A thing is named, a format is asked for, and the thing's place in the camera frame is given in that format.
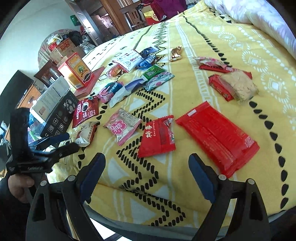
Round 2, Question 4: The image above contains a black flat television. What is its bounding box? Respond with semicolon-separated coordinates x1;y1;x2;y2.
0;70;34;125

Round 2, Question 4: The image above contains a thin red snack stick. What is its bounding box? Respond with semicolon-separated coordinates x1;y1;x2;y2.
199;64;253;79

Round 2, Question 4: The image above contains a dark red coffee packet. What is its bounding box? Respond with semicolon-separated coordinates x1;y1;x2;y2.
72;96;99;128

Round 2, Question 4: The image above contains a pink cartoon snack packet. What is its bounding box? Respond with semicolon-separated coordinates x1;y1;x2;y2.
97;82;123;103

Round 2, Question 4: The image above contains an orange red tea box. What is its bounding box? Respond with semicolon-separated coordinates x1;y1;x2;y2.
58;52;94;89

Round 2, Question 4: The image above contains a wooden chest of drawers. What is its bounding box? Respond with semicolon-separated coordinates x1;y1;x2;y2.
16;85;41;108

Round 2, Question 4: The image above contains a white grey carton box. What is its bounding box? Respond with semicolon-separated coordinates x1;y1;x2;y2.
30;76;70;123

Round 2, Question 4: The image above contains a pink flower snack packet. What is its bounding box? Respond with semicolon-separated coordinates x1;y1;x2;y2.
104;108;142;146

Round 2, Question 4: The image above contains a white printed sachet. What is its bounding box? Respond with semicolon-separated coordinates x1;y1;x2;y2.
112;49;144;72

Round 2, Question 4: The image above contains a red square snack packet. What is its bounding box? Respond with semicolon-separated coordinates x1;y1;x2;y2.
138;115;176;158

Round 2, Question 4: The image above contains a blue candy packet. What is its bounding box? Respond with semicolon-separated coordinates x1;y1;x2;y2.
136;47;159;70

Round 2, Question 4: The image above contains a flat red box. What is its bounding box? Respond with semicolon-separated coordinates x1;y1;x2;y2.
74;66;105;99

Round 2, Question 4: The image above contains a small red snack bar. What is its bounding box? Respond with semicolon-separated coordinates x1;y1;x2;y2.
208;74;234;102

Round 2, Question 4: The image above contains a pink red candy packet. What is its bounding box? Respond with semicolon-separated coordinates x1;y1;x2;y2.
194;57;227;68

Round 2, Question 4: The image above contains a beige cracker packet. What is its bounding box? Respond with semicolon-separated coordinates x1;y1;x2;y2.
219;71;258;103

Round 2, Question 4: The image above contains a person's left hand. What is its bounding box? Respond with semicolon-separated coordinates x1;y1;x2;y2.
8;174;35;203

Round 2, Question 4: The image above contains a white blue sachet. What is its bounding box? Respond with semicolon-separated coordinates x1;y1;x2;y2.
108;78;146;108

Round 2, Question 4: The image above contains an upper cardboard box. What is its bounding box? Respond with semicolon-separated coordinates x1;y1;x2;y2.
55;38;76;57

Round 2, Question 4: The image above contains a yellow patterned bedspread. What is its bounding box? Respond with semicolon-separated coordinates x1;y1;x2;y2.
49;2;295;239

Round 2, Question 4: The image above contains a red yellow gift box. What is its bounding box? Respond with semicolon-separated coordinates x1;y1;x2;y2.
144;10;159;25

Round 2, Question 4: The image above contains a white red snack packet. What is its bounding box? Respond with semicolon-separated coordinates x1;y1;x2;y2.
74;121;97;147

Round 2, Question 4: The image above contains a gold wrapped candy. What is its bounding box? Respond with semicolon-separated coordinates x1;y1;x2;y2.
169;46;182;62

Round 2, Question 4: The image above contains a maroon garment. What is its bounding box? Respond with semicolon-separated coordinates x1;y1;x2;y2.
147;0;187;21

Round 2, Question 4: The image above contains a teal floral snack packet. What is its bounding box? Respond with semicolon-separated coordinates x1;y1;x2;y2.
144;71;175;91

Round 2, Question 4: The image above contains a black product box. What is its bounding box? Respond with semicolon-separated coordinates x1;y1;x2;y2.
40;90;78;138

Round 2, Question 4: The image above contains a long red wafer packet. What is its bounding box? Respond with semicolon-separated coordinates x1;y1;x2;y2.
176;101;259;178

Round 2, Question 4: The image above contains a pink floral quilt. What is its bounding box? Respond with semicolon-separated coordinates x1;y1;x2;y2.
205;0;295;57

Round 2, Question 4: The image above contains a green snack packet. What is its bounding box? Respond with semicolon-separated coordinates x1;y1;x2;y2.
142;64;166;81

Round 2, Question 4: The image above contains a wooden chair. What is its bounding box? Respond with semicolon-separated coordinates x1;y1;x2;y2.
120;3;148;31

